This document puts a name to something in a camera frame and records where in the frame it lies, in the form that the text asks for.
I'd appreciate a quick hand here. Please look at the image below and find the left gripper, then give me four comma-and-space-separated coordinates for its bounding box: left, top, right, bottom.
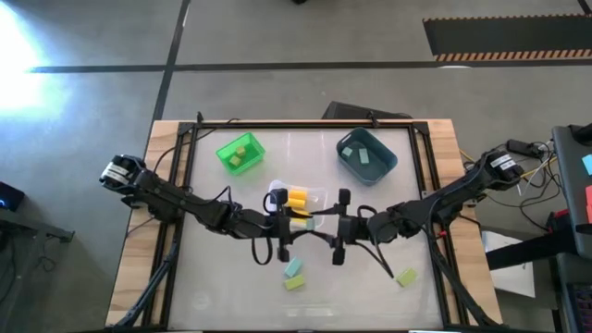
264, 188, 312, 263

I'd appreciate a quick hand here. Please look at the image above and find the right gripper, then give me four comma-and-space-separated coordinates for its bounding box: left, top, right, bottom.
309, 188, 371, 266

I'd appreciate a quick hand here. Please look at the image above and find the clear plastic bin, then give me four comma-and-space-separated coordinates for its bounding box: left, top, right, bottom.
267, 179, 328, 231

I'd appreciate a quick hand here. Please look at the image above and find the teal plastic bin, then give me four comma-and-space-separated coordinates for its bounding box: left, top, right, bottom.
335, 127, 399, 187

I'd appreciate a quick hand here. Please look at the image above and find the green plastic basket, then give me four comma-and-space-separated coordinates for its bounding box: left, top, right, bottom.
215, 131, 267, 177

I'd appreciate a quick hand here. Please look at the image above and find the white paper sheet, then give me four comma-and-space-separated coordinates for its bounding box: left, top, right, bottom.
480, 229, 537, 300

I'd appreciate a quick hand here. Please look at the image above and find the black stand bar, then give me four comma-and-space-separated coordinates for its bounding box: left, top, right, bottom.
485, 228, 579, 272

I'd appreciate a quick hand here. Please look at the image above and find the black power adapter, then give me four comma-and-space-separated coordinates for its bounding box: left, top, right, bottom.
506, 138, 541, 157

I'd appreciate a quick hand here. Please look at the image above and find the red black clamp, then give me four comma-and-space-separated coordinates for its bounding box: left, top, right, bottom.
547, 207, 571, 233

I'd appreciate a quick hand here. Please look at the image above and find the black hazard-striped floor mat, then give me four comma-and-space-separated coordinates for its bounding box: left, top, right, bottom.
422, 13, 592, 63

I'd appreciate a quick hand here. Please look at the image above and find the grey stand foot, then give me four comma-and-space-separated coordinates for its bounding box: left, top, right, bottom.
0, 207, 76, 245

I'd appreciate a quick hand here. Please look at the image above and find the black device with blue light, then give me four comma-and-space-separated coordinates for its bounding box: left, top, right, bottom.
0, 180, 26, 213

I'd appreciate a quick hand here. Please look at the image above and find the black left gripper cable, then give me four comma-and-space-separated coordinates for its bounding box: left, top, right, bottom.
251, 233, 275, 266

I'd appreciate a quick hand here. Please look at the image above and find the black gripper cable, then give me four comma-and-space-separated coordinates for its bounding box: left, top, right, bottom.
355, 205, 397, 280
251, 233, 275, 266

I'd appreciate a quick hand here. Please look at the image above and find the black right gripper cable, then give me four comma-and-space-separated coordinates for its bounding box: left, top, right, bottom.
355, 205, 397, 280

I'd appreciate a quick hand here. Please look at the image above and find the black aluminium table frame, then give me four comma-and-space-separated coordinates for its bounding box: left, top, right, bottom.
104, 118, 505, 333

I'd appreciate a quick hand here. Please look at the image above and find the black cable along frame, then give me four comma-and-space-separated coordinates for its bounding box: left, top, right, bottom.
152, 117, 241, 177

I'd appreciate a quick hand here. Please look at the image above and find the yellow cable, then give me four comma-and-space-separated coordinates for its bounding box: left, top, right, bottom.
459, 148, 559, 179

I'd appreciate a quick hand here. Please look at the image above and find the black cable tangle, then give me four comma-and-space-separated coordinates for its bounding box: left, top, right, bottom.
485, 152, 556, 232

